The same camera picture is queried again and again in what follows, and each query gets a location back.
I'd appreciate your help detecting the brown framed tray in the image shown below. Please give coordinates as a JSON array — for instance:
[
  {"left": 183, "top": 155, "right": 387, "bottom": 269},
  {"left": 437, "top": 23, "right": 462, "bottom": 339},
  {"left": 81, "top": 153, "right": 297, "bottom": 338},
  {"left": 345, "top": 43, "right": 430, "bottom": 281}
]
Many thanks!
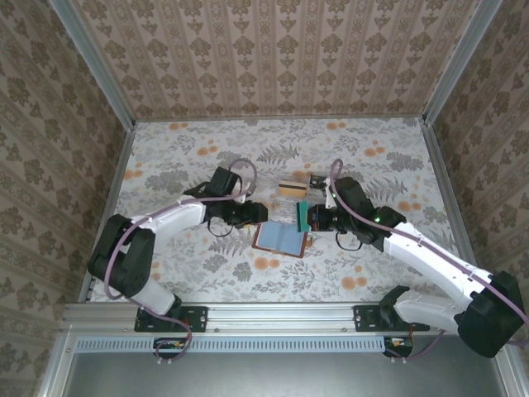
[{"left": 250, "top": 221, "right": 312, "bottom": 258}]

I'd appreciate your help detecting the small tan block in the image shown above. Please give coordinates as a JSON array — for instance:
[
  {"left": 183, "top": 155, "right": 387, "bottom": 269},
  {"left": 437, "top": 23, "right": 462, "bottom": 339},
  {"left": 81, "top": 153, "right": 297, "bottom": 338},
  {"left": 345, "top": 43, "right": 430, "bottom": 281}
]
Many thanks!
[{"left": 278, "top": 179, "right": 309, "bottom": 199}]

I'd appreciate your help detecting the clear acrylic organizer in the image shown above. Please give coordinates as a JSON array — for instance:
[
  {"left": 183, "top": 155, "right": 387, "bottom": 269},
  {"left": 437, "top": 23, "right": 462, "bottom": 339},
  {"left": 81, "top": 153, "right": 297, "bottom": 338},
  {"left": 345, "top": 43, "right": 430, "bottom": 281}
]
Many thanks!
[{"left": 274, "top": 171, "right": 344, "bottom": 222}]

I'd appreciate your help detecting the floral patterned tablecloth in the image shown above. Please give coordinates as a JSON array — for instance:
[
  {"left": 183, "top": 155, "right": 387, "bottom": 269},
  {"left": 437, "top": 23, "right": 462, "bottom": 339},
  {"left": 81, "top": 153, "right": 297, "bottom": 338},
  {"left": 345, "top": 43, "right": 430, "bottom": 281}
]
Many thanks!
[{"left": 88, "top": 117, "right": 474, "bottom": 305}]

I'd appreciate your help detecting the grey metal panel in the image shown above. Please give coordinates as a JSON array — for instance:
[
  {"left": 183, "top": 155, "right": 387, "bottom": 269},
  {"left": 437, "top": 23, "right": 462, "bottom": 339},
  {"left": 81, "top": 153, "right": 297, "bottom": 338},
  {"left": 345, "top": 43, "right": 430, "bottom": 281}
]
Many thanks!
[{"left": 61, "top": 351, "right": 509, "bottom": 397}]

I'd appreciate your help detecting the thin black right gripper cable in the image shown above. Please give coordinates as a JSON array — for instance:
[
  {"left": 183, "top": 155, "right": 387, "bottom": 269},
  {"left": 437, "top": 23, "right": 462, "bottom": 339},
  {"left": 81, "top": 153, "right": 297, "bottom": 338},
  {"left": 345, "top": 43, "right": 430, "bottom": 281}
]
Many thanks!
[{"left": 336, "top": 231, "right": 365, "bottom": 251}]

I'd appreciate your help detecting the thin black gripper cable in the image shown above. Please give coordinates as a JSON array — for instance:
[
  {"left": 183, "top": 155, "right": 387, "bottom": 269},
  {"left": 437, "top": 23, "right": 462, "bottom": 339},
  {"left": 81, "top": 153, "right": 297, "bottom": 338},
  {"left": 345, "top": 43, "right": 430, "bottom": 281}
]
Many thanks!
[
  {"left": 336, "top": 231, "right": 365, "bottom": 251},
  {"left": 206, "top": 218, "right": 235, "bottom": 239}
]

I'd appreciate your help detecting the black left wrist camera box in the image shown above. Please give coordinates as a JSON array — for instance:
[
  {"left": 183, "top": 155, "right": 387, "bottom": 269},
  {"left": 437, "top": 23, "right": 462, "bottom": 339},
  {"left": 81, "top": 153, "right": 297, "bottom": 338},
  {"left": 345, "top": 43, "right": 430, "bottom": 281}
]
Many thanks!
[{"left": 208, "top": 167, "right": 244, "bottom": 196}]

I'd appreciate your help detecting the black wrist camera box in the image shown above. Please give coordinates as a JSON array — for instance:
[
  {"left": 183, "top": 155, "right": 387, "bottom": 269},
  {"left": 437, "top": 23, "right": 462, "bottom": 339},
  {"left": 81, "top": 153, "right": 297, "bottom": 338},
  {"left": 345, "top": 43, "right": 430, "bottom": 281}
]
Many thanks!
[
  {"left": 324, "top": 176, "right": 375, "bottom": 218},
  {"left": 208, "top": 167, "right": 244, "bottom": 196}
]

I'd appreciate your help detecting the thin black left gripper cable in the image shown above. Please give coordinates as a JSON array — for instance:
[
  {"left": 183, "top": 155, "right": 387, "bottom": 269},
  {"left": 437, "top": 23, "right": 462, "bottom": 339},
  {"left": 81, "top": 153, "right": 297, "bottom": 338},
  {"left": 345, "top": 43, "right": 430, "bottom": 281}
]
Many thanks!
[{"left": 206, "top": 218, "right": 235, "bottom": 239}]

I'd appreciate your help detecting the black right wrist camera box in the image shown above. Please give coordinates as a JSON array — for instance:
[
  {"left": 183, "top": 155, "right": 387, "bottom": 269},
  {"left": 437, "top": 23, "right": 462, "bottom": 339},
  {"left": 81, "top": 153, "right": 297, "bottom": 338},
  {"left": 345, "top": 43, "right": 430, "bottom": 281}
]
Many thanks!
[{"left": 324, "top": 176, "right": 375, "bottom": 218}]

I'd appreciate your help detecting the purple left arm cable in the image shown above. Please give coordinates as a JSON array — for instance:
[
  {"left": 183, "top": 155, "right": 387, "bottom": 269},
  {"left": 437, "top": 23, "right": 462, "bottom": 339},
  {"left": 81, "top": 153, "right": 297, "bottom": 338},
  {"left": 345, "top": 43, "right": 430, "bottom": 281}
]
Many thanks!
[{"left": 105, "top": 158, "right": 258, "bottom": 366}]

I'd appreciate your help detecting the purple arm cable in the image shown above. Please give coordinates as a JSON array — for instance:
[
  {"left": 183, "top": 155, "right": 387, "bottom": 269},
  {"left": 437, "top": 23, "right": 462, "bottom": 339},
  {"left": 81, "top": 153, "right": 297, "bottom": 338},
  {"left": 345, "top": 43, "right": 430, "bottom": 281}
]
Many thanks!
[
  {"left": 329, "top": 158, "right": 529, "bottom": 366},
  {"left": 105, "top": 158, "right": 258, "bottom": 366}
]

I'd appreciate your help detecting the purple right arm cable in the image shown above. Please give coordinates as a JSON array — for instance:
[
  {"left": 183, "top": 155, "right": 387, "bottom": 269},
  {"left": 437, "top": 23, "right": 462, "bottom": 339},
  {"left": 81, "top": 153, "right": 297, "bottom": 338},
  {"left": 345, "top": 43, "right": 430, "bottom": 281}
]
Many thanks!
[{"left": 329, "top": 158, "right": 529, "bottom": 366}]

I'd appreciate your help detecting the aluminium frame rail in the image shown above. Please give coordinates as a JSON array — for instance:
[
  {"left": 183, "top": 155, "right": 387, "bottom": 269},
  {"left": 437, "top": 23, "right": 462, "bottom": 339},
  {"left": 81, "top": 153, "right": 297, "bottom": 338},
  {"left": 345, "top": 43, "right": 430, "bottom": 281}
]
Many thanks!
[
  {"left": 77, "top": 122, "right": 137, "bottom": 305},
  {"left": 420, "top": 119, "right": 489, "bottom": 302},
  {"left": 493, "top": 330, "right": 529, "bottom": 397},
  {"left": 134, "top": 115, "right": 427, "bottom": 124},
  {"left": 36, "top": 326, "right": 82, "bottom": 397}
]

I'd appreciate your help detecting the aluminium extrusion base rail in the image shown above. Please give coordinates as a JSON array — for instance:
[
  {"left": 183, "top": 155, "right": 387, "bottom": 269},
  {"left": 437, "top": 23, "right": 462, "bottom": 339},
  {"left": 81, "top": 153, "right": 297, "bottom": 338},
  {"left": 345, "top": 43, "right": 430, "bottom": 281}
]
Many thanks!
[{"left": 61, "top": 300, "right": 510, "bottom": 332}]

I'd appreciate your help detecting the white slotted cable duct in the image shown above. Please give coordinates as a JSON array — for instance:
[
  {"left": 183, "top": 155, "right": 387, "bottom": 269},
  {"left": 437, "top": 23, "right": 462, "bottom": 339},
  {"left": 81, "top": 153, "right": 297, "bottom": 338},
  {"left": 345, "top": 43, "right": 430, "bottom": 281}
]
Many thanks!
[{"left": 76, "top": 335, "right": 384, "bottom": 354}]

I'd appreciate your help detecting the aluminium frame post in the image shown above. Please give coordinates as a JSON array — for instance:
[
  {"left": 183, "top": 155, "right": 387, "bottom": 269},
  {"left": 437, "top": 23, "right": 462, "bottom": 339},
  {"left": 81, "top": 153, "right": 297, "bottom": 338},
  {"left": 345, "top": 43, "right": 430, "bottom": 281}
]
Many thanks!
[
  {"left": 48, "top": 0, "right": 137, "bottom": 127},
  {"left": 422, "top": 0, "right": 506, "bottom": 125}
]

